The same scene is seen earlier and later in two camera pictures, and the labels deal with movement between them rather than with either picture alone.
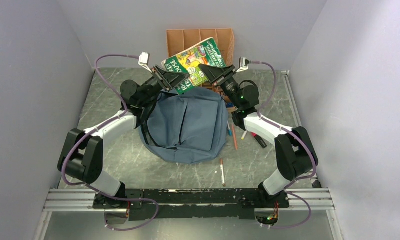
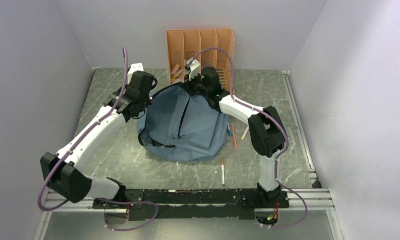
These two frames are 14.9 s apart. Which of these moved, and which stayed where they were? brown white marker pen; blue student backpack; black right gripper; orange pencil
Moved: black right gripper
Stayed: orange pencil; brown white marker pen; blue student backpack
